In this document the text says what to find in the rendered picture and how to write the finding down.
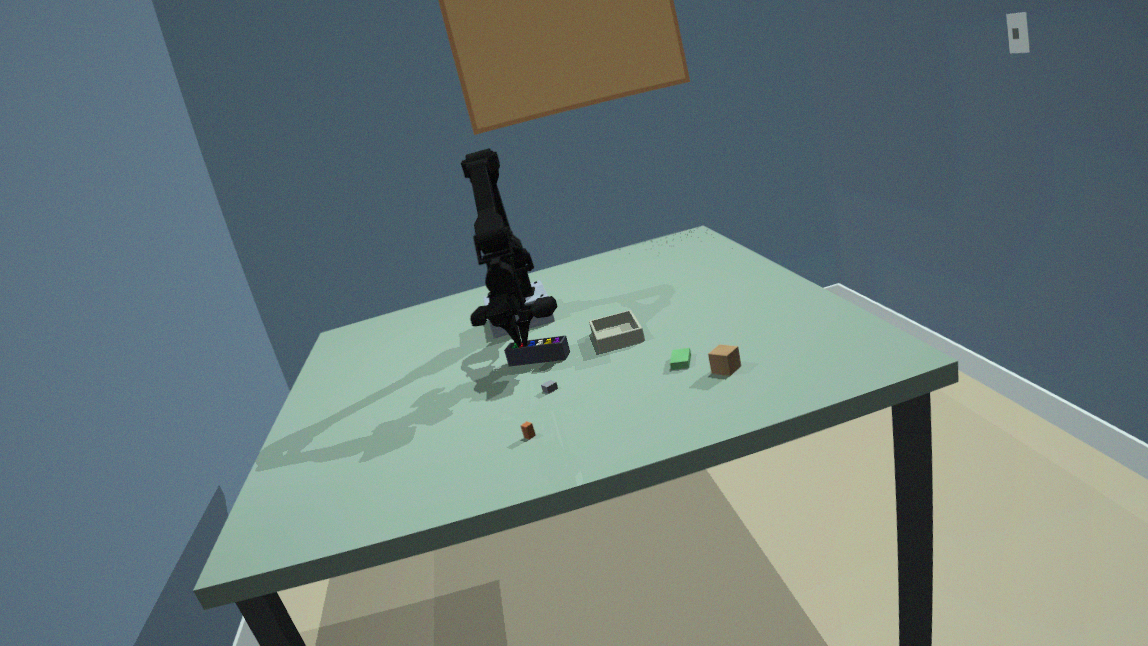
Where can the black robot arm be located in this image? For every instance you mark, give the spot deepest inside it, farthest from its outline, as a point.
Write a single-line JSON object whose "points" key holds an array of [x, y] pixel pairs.
{"points": [[508, 259]]}

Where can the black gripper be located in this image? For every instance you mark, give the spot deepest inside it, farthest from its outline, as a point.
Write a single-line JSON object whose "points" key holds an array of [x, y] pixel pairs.
{"points": [[542, 307]]}

